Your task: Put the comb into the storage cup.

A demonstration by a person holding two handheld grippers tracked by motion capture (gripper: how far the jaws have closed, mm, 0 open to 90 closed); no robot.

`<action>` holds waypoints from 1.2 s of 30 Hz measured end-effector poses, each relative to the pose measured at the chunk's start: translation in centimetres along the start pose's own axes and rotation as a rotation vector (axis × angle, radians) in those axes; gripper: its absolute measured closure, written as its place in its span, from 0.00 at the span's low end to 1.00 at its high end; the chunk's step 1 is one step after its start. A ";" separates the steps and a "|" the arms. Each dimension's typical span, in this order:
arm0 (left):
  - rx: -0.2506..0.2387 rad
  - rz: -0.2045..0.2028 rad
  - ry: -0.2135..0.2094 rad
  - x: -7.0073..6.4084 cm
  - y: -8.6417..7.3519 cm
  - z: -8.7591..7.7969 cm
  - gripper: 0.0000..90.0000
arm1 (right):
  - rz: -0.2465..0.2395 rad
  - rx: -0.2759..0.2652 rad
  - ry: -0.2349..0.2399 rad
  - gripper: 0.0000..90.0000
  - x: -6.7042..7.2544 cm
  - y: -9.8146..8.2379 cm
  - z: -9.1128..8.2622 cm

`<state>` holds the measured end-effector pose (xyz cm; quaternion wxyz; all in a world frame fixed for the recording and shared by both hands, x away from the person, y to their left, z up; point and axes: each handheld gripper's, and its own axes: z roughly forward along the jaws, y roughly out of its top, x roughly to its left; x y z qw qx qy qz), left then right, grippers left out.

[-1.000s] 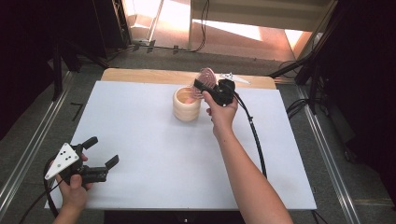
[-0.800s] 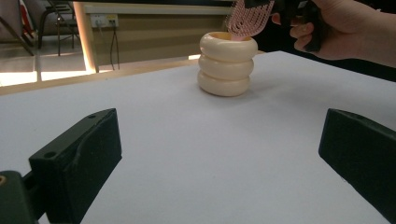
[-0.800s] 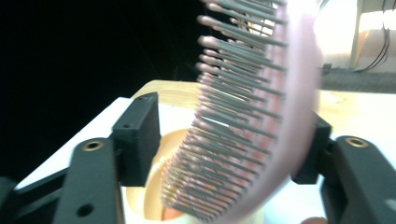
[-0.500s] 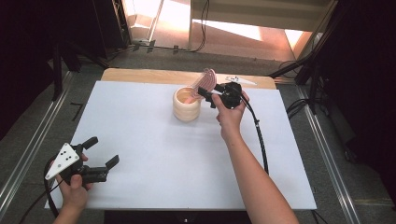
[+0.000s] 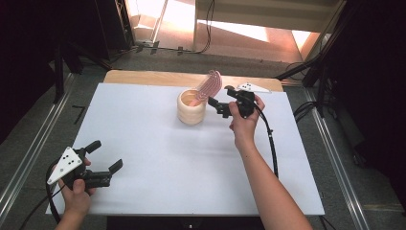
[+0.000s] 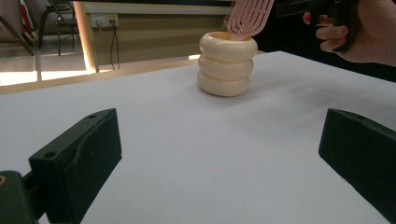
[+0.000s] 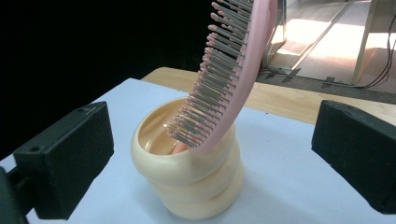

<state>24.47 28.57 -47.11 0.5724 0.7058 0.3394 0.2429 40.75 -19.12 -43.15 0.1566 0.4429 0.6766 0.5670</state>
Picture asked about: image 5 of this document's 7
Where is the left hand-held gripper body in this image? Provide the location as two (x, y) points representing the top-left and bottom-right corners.
(46, 146), (113, 191)

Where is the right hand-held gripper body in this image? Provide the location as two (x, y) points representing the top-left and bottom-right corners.
(228, 82), (273, 119)

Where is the cream ribbed round holder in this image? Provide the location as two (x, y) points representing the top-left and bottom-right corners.
(176, 88), (208, 126)

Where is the person's right hand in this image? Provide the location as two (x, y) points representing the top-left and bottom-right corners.
(227, 94), (266, 151)

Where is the person's left hand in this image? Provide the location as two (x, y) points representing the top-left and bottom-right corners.
(57, 158), (97, 219)

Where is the white table mat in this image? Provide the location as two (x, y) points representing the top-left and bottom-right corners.
(45, 82), (326, 217)

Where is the black metal stand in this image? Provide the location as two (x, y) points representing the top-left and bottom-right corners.
(52, 40), (113, 104)
(273, 0), (353, 119)

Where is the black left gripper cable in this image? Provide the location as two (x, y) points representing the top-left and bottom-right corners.
(18, 158), (66, 230)

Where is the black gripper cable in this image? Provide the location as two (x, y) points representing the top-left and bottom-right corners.
(18, 158), (66, 230)
(253, 99), (280, 179)

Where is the metal floor rail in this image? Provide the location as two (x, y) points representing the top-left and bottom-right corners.
(0, 72), (79, 223)
(302, 87), (372, 230)

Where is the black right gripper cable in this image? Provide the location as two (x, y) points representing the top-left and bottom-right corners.
(253, 99), (280, 179)

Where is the black power cable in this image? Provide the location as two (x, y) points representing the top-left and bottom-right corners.
(191, 0), (215, 55)

